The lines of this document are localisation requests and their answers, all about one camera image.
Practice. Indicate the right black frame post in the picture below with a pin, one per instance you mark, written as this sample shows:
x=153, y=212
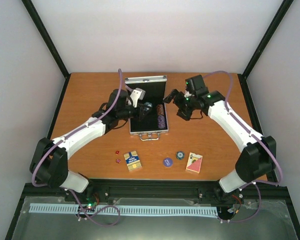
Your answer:
x=270, y=31

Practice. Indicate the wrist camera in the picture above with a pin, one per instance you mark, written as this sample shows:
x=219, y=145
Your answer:
x=136, y=95
x=196, y=86

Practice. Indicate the purple dealer button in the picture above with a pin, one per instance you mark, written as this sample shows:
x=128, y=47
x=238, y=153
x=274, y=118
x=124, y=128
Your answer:
x=167, y=162

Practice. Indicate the aluminium poker case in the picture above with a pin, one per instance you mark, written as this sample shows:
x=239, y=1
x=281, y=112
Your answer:
x=152, y=120

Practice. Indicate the red playing card deck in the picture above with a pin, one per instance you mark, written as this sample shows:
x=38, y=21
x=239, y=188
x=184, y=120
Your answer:
x=194, y=163

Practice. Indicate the light blue cable duct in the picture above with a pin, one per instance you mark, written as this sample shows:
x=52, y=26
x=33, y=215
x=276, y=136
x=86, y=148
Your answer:
x=126, y=210

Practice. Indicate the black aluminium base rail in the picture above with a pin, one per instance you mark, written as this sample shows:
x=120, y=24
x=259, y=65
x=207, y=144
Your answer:
x=202, y=192

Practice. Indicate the left black frame post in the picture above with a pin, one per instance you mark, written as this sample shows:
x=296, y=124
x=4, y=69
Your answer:
x=40, y=26

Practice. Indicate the electronics board with led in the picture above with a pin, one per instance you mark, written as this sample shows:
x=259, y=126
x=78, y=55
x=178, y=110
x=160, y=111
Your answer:
x=91, y=205

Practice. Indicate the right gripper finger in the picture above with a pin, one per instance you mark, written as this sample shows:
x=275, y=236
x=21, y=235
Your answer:
x=183, y=115
x=171, y=96

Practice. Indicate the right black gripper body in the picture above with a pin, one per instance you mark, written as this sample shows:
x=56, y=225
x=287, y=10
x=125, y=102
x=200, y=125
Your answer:
x=185, y=102

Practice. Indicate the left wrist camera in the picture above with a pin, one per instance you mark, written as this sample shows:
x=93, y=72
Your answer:
x=136, y=95

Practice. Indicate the black frame post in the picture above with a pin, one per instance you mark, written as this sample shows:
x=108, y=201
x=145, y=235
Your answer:
x=270, y=31
x=40, y=26

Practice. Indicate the brown poker chip stack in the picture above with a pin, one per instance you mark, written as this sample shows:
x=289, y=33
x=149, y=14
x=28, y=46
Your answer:
x=160, y=110

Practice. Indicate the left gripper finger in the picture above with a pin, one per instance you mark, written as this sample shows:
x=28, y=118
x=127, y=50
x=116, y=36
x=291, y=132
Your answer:
x=142, y=108
x=141, y=116

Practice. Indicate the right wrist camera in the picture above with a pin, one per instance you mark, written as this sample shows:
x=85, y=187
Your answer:
x=196, y=86

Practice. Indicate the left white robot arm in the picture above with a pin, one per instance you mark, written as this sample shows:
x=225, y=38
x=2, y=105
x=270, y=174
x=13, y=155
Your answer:
x=49, y=165

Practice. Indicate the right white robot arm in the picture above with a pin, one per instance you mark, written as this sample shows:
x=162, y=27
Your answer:
x=257, y=153

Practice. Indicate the blue playing card box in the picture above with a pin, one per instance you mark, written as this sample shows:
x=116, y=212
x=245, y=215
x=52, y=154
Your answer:
x=132, y=160

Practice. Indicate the purple poker chip stack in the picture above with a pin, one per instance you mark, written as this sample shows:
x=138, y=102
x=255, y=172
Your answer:
x=161, y=122

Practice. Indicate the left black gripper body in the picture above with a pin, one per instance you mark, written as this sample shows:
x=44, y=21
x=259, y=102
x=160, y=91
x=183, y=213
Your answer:
x=122, y=114

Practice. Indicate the teal poker chip stack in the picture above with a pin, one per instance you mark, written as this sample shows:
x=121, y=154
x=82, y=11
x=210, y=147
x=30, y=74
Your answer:
x=180, y=155
x=148, y=105

